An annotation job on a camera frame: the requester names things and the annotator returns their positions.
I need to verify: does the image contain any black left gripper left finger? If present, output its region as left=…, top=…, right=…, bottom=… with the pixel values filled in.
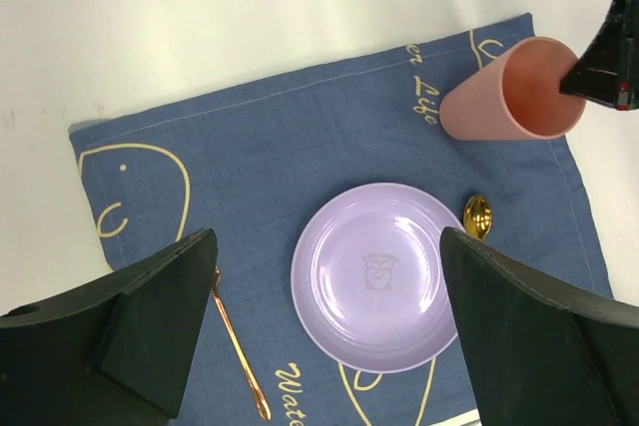
left=1, top=229, right=218, bottom=425

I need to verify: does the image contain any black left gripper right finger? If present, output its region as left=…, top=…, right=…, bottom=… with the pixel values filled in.
left=439, top=227, right=638, bottom=425

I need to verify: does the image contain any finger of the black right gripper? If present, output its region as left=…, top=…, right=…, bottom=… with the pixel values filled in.
left=560, top=0, right=638, bottom=110

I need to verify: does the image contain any pink plastic cup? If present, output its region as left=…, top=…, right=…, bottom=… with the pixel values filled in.
left=439, top=37, right=586, bottom=141

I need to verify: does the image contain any gold spoon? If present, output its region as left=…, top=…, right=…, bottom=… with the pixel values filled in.
left=462, top=194, right=493, bottom=241

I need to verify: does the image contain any copper fork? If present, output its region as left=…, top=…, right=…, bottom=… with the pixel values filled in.
left=211, top=265, right=272, bottom=421

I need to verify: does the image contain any purple plastic plate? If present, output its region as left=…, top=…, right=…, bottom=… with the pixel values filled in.
left=291, top=183, right=461, bottom=374

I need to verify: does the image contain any blue denim placemat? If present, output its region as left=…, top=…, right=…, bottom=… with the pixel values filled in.
left=70, top=13, right=611, bottom=425

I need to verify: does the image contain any aluminium frame rail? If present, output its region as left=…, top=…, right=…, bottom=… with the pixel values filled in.
left=431, top=409, right=481, bottom=426

